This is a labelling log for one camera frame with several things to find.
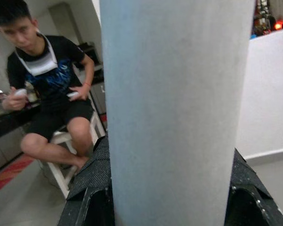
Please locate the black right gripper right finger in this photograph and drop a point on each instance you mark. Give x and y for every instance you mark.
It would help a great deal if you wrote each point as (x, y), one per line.
(244, 188)

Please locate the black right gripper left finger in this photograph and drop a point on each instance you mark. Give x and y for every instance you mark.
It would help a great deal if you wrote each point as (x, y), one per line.
(94, 188)

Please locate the white handheld controller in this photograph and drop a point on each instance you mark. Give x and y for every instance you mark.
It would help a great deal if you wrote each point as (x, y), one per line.
(73, 95)

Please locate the white plastic table leg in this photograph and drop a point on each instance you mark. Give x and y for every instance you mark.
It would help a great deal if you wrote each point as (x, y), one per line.
(174, 106)

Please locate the person's left hand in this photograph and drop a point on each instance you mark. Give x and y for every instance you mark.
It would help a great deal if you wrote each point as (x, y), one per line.
(83, 91)

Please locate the person's right hand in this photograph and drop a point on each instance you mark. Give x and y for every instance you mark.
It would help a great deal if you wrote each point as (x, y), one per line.
(10, 103)

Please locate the white chair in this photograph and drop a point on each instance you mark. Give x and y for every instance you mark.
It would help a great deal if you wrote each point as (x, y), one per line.
(61, 137)

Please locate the red striped rug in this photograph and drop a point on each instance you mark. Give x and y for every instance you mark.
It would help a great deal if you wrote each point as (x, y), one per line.
(7, 174)

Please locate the grey kitchen cabinet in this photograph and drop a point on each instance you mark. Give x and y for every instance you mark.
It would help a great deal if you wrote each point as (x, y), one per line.
(4, 153)

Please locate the man in black shirt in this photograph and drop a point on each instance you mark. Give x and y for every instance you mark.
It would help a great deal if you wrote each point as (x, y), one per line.
(49, 94)

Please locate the black countertop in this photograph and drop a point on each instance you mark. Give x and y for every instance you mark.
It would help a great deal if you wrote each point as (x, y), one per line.
(4, 127)

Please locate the white face mask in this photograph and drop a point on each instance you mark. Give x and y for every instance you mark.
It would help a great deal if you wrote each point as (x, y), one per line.
(41, 67)

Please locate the red glowing light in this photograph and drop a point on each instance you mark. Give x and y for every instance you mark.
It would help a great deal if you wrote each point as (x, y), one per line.
(277, 25)

